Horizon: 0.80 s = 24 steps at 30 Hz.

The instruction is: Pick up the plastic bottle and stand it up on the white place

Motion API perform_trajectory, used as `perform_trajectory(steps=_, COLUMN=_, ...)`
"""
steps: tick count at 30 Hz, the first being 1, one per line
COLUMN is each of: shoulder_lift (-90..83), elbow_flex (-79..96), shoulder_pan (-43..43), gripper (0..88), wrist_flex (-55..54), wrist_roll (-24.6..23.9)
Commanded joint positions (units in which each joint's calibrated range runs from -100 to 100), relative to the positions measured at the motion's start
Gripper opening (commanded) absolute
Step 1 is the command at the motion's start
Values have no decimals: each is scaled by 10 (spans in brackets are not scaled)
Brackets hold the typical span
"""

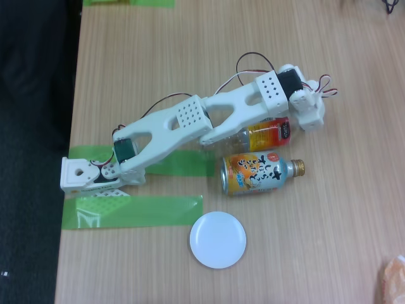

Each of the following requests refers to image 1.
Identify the clear plastic bottle orange label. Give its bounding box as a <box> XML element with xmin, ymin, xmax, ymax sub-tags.
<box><xmin>197</xmin><ymin>116</ymin><xmax>292</xmax><ymax>153</ymax></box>

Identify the orange drink bottle can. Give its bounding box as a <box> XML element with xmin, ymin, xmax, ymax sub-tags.
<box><xmin>220</xmin><ymin>151</ymin><xmax>306</xmax><ymax>197</ymax></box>

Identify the short green tape strip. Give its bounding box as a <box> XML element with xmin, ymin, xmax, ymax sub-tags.
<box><xmin>68</xmin><ymin>144</ymin><xmax>216</xmax><ymax>177</ymax></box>

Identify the small white round plate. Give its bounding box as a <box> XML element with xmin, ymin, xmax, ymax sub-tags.
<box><xmin>189</xmin><ymin>211</ymin><xmax>247</xmax><ymax>270</ymax></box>

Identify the orange plastic bag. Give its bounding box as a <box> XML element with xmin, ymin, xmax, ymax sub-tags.
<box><xmin>376</xmin><ymin>255</ymin><xmax>405</xmax><ymax>304</ymax></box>

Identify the long green tape strip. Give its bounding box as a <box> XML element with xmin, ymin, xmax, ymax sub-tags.
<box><xmin>62</xmin><ymin>195</ymin><xmax>204</xmax><ymax>231</ymax></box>

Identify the green tape piece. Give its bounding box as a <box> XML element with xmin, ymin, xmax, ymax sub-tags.
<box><xmin>128</xmin><ymin>0</ymin><xmax>175</xmax><ymax>9</ymax></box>

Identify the black cable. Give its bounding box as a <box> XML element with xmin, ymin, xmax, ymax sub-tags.
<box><xmin>381</xmin><ymin>0</ymin><xmax>401</xmax><ymax>15</ymax></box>

